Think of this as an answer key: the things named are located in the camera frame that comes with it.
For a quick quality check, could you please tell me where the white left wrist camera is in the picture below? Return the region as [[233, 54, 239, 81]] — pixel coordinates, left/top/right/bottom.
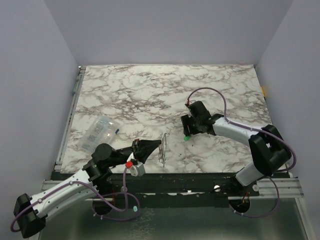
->
[[125, 159, 146, 177]]

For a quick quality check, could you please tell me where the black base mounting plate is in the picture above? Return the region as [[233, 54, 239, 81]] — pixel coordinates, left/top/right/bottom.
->
[[51, 171, 266, 209]]

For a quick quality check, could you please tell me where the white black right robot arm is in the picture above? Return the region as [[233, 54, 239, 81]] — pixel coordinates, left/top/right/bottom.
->
[[181, 101, 292, 196]]

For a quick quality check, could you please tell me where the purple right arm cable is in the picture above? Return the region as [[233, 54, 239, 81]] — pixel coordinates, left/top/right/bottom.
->
[[186, 87, 297, 219]]

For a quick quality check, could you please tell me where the wire keyring with keys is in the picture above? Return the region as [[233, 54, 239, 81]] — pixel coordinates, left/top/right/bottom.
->
[[158, 133, 167, 168]]

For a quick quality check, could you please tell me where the clear plastic compartment box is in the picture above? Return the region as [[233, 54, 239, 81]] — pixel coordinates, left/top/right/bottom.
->
[[77, 115, 120, 153]]

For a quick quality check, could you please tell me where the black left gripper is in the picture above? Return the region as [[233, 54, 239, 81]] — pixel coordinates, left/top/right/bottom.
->
[[107, 139, 162, 168]]

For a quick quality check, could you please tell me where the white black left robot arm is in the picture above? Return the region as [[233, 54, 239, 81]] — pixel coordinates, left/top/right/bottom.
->
[[10, 139, 162, 239]]

